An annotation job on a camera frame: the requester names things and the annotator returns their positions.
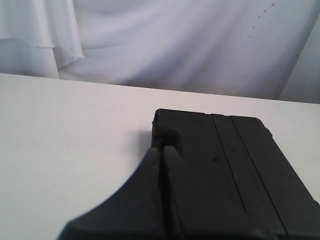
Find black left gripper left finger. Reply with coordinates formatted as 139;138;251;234
59;147;164;240

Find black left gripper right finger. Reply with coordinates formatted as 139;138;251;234
162;146;277;240

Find black plastic carrying case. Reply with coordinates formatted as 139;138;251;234
152;109;320;240

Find white backdrop curtain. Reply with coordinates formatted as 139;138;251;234
0;0;320;103

